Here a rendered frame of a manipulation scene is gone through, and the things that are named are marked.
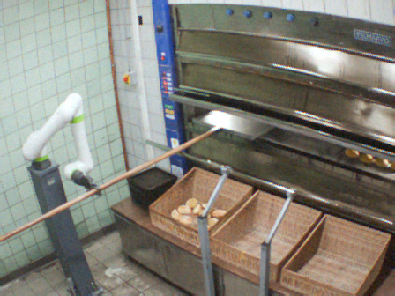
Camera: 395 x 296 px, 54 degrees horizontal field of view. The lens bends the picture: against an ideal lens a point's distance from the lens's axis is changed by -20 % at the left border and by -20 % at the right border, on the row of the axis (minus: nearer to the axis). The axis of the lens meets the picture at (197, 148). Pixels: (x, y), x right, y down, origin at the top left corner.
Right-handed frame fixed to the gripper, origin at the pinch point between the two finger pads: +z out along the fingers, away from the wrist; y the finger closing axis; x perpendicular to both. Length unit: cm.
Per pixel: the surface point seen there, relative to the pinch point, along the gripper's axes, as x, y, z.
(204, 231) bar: -42, 31, 41
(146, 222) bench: -50, 60, -31
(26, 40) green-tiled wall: -11, -86, -121
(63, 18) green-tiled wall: -50, -95, -122
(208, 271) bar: -42, 65, 41
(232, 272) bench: -46, 60, 58
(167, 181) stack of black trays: -78, 39, -35
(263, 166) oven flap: -101, 15, 35
